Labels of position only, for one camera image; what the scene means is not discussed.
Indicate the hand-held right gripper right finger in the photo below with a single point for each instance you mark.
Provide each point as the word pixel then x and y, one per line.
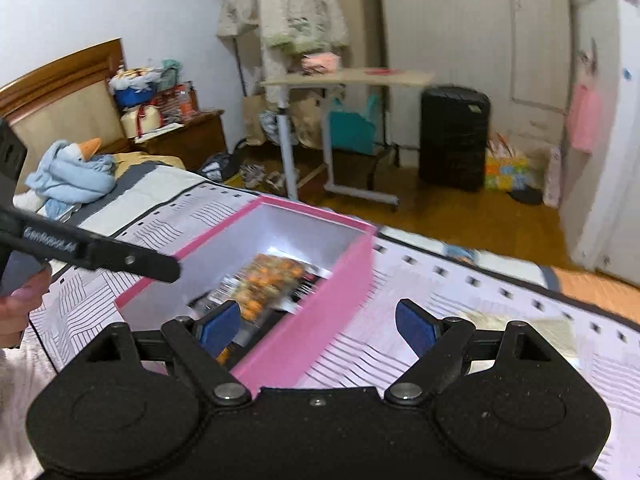
pixel 415 327

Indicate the pink cardboard box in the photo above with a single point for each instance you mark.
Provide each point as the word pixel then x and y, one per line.
pixel 320 320

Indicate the light blue towel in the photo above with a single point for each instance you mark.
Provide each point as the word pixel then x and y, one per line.
pixel 65 180

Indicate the pink folded cloth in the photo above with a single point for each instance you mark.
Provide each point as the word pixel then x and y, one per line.
pixel 321 62

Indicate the yellow bed sheet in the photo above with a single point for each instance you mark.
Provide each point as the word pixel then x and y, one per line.
pixel 150 161

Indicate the beige white snack bag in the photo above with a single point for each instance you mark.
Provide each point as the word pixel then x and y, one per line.
pixel 520 327

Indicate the cream bag with red ribbon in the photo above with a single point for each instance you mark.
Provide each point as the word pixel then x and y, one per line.
pixel 142 120

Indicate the white goose plush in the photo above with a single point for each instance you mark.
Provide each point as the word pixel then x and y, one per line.
pixel 85 150

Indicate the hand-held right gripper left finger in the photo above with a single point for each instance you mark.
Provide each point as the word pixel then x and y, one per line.
pixel 222 327

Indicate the white plastic bag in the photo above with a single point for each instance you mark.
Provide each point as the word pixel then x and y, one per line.
pixel 552 180

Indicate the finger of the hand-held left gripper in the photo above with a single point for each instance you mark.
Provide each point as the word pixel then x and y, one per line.
pixel 140 261

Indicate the black floor bag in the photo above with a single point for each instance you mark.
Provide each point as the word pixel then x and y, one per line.
pixel 220 166

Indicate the red package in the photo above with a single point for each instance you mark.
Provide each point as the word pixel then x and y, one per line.
pixel 175 102

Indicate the clear bag of candies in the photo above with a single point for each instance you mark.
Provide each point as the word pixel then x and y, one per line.
pixel 265 280

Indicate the brown paper bag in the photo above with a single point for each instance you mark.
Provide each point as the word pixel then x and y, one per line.
pixel 307 122
pixel 257 120

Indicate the colourful gift bag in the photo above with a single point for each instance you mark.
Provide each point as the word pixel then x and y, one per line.
pixel 505 167

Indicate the teal bag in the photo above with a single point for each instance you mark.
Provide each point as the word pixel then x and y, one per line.
pixel 352 127

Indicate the beige hanging garment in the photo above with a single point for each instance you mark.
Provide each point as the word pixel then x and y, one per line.
pixel 235 17

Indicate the white wardrobe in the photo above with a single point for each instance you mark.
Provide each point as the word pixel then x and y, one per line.
pixel 450 20

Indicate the white floral hanging garment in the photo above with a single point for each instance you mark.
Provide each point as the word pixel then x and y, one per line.
pixel 300 5

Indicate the person's left hand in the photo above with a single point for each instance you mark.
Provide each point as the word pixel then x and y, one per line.
pixel 17 315

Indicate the wooden nightstand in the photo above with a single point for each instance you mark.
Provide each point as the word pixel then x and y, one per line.
pixel 200 140

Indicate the wooden headboard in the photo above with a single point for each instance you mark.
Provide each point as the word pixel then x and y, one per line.
pixel 65 105

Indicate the rolling side table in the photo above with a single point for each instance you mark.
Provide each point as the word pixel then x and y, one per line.
pixel 350 77

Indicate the black round base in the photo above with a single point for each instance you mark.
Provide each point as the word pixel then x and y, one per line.
pixel 526 196

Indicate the black suitcase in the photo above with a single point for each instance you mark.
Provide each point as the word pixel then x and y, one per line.
pixel 455 140

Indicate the black printed snack packet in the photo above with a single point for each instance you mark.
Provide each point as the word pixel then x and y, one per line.
pixel 312 285

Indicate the blue bag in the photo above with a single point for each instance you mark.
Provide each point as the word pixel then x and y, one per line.
pixel 135 94

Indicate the white door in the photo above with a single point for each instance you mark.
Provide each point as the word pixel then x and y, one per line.
pixel 615 160

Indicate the pink hanging cloth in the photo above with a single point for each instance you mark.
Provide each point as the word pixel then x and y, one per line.
pixel 585 120

